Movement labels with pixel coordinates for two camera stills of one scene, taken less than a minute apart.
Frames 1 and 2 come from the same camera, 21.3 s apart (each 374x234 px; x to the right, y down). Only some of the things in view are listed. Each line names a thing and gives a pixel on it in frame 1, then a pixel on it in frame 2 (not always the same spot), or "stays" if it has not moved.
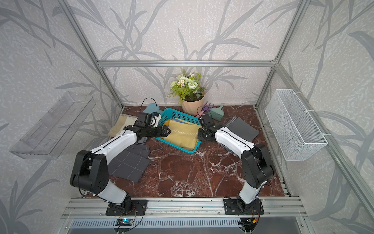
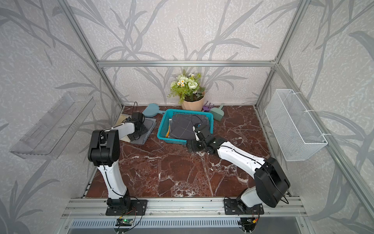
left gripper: (159, 133) -> (144, 129)
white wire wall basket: (299, 137) stays
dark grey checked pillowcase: (131, 164) -> (182, 125)
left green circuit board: (123, 222) stays
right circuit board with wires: (248, 223) stays
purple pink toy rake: (205, 108) stays
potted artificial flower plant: (187, 90) stays
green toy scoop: (216, 113) stays
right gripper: (199, 134) -> (194, 148)
